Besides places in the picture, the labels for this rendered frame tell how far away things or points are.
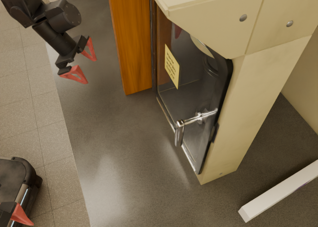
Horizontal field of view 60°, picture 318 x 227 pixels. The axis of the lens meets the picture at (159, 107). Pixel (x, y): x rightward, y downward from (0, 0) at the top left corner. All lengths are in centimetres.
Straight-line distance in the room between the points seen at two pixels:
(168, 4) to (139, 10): 46
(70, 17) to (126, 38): 15
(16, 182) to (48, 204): 26
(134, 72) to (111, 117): 16
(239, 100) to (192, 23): 21
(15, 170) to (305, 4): 159
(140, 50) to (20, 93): 169
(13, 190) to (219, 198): 119
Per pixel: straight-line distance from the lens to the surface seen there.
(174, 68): 61
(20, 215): 64
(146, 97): 92
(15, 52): 276
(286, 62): 46
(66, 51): 82
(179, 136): 57
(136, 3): 72
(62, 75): 82
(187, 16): 29
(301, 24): 42
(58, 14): 75
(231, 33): 34
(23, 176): 170
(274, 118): 94
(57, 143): 202
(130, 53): 81
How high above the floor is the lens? 166
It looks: 54 degrees down
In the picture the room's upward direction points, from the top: straight up
